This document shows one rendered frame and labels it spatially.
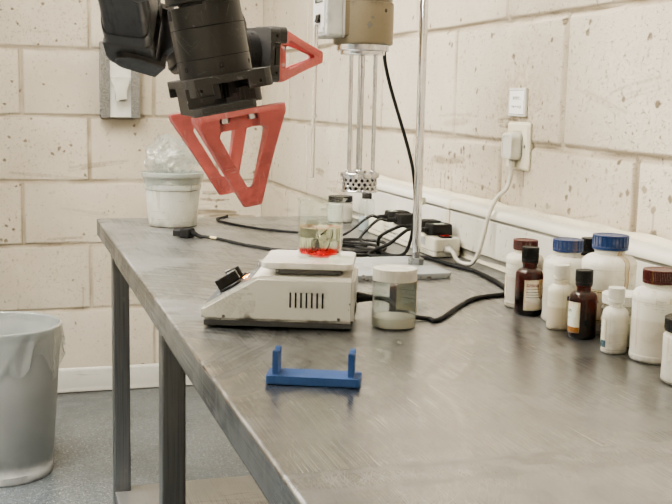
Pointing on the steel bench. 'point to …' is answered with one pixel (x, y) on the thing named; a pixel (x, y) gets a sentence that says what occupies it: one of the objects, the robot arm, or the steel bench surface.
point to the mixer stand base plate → (399, 264)
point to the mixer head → (356, 25)
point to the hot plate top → (284, 259)
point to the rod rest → (313, 374)
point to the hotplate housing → (289, 300)
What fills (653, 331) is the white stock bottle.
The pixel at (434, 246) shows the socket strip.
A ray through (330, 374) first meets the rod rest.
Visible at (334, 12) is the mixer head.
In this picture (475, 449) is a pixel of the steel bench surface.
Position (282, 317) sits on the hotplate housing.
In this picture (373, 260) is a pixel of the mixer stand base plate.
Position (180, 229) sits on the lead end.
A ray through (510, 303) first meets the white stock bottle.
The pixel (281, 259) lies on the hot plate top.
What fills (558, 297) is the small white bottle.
